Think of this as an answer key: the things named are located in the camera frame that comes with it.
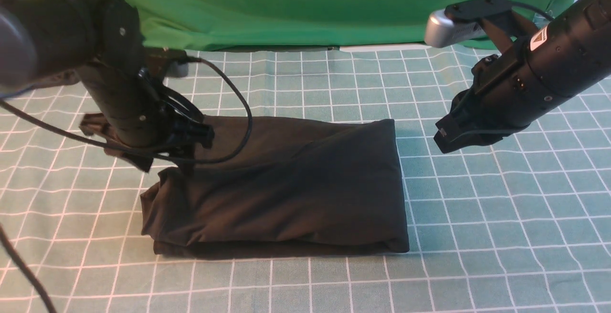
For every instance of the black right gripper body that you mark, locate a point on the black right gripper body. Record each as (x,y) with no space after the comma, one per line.
(499,103)

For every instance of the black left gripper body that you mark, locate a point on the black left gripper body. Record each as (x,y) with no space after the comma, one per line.
(136,121)

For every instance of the dark gray long-sleeve top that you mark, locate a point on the dark gray long-sleeve top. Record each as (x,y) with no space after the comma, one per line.
(298,188)

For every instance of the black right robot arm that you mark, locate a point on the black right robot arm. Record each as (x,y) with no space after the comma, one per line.
(536,70)

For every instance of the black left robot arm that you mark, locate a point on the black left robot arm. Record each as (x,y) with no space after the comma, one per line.
(98,43)

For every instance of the green checkered tablecloth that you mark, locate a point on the green checkered tablecloth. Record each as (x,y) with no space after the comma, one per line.
(522,226)

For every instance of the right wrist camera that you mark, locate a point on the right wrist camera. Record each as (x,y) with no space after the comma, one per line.
(473,19)

